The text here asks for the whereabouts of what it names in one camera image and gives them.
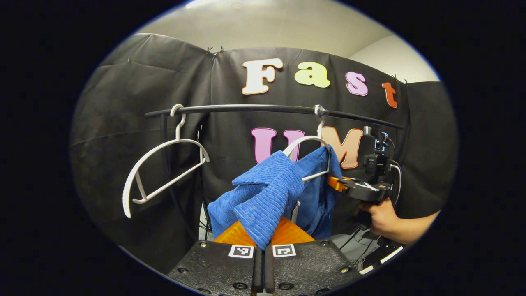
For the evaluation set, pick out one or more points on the blue knit garment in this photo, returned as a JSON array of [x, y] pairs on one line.
[[267, 193]]

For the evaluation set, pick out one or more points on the black clothes rack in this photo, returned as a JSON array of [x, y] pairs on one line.
[[246, 108]]

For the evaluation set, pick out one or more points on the small white hanger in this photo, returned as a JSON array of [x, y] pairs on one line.
[[178, 131]]

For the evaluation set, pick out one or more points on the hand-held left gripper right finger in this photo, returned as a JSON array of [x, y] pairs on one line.
[[269, 271]]

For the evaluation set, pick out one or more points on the large white hanger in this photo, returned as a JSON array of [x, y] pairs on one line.
[[308, 138]]

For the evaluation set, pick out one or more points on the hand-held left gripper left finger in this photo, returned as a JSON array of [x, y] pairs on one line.
[[257, 271]]

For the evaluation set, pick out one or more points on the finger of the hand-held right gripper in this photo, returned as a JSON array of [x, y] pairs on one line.
[[370, 193]]

